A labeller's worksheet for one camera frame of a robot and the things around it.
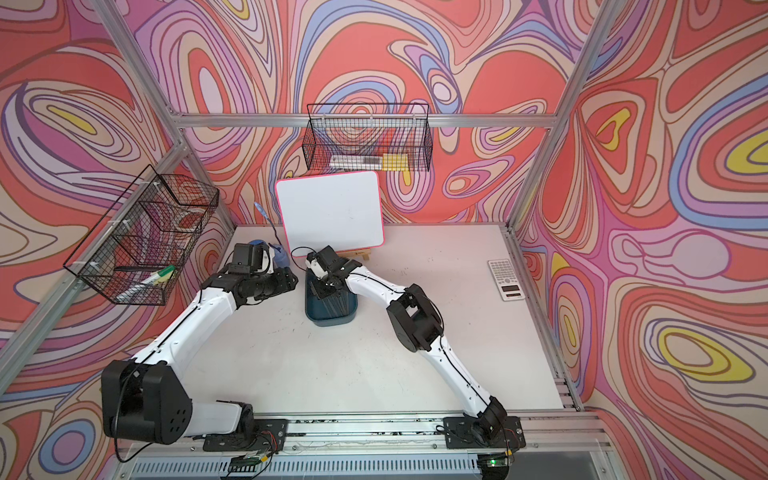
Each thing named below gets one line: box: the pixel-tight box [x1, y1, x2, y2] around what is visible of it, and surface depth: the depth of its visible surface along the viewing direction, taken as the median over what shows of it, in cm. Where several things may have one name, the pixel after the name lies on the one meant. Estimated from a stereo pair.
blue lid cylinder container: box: [249, 240, 269, 265], surface depth 69 cm
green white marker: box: [116, 265, 177, 301], surface depth 73 cm
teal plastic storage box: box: [304, 268, 358, 327], surface depth 95 cm
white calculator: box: [487, 258, 525, 302], surface depth 103 cm
